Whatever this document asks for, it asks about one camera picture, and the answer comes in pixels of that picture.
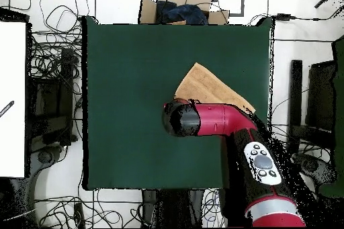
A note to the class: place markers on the tan terry towel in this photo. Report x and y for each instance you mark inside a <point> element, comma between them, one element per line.
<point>207,86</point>

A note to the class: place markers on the dark green table cloth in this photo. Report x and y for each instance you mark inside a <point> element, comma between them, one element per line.
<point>121,65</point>

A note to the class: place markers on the dark blue garment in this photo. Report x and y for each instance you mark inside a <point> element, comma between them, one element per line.
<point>185,12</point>

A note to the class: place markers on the black upright bar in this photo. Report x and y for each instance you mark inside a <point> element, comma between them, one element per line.
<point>295,92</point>

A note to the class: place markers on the black power adapter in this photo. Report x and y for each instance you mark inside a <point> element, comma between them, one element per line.
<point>283,17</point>

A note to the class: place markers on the black marker pen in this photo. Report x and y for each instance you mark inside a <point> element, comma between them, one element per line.
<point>6,108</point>

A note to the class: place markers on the green cloth covered table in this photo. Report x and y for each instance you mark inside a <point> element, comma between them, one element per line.
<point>339,105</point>

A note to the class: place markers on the white board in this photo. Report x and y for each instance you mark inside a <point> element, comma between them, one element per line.
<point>12,65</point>

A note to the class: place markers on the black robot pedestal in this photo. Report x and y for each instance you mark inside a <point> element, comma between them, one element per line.
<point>172,207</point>

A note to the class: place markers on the black furniture frame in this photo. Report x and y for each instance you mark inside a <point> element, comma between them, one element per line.
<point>65,78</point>

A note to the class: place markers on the thin black floor frame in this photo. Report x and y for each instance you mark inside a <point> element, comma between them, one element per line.
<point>242,0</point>

